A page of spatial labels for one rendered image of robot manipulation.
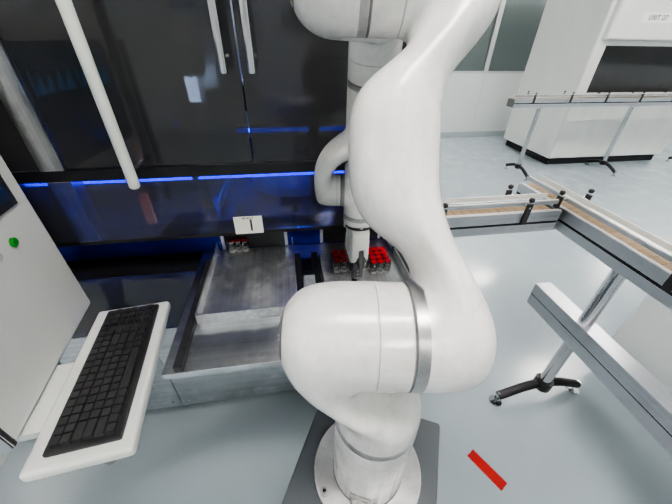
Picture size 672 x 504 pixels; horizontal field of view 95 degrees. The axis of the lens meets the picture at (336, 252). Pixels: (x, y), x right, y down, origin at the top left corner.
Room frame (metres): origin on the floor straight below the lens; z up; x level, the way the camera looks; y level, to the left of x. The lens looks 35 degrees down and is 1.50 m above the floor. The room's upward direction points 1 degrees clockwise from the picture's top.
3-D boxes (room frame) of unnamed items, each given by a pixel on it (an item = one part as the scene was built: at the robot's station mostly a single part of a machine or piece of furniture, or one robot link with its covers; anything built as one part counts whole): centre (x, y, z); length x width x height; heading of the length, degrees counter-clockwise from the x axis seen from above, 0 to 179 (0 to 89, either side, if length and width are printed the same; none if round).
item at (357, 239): (0.72, -0.06, 1.05); 0.10 x 0.07 x 0.11; 9
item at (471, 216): (1.13, -0.57, 0.92); 0.69 x 0.15 x 0.16; 99
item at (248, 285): (0.73, 0.26, 0.90); 0.34 x 0.26 x 0.04; 9
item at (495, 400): (0.88, -1.03, 0.07); 0.50 x 0.08 x 0.14; 99
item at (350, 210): (0.72, -0.06, 1.19); 0.09 x 0.08 x 0.13; 90
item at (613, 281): (0.88, -1.03, 0.46); 0.09 x 0.09 x 0.77; 9
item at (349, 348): (0.23, -0.03, 1.16); 0.19 x 0.12 x 0.24; 90
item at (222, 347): (0.69, 0.08, 0.87); 0.70 x 0.48 x 0.02; 99
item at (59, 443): (0.47, 0.56, 0.82); 0.40 x 0.14 x 0.02; 15
